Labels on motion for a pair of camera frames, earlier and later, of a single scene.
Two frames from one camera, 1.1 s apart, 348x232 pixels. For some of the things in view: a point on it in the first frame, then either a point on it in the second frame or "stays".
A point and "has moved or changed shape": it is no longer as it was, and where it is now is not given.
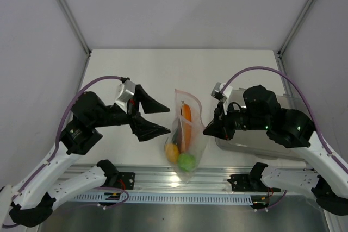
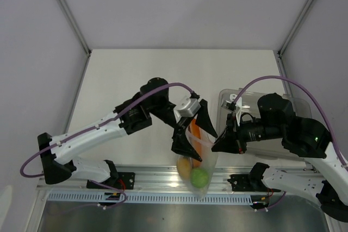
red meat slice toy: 186,123 has moved or changed shape
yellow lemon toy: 172,152 → 184,165
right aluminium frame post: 279,53 stays
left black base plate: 126,180 stays
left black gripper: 142,126 → 181,144
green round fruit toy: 186,162 → 199,177
